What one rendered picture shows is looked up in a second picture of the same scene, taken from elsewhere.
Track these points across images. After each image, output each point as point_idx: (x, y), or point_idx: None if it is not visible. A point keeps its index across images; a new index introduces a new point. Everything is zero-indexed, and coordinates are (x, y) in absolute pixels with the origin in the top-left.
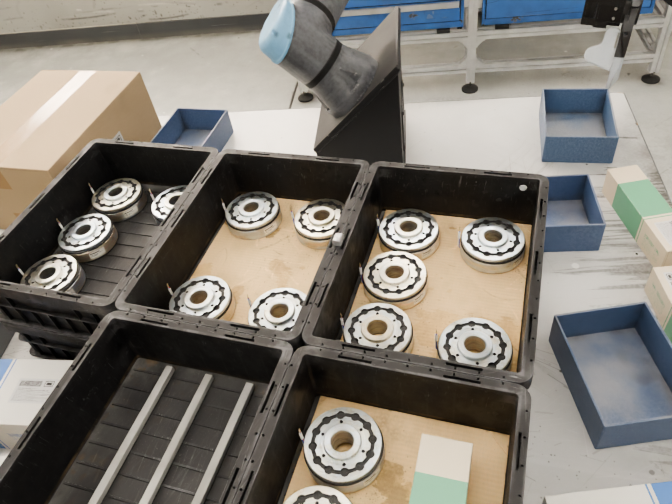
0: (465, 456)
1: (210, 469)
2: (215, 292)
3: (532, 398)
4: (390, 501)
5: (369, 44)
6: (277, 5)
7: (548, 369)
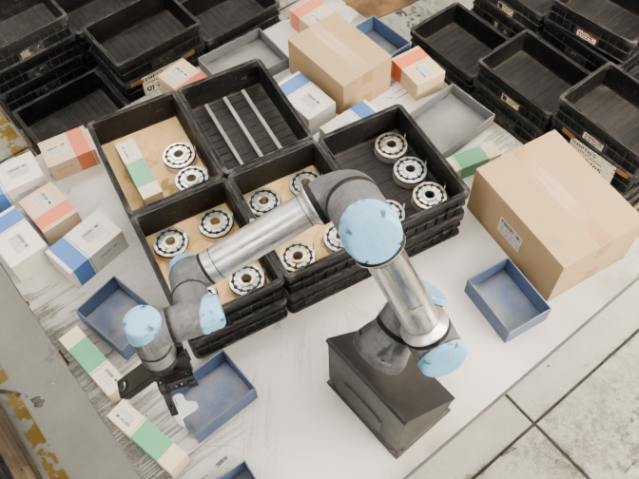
0: (143, 194)
1: (232, 148)
2: None
3: (156, 290)
4: (166, 183)
5: (410, 397)
6: (432, 294)
7: (156, 309)
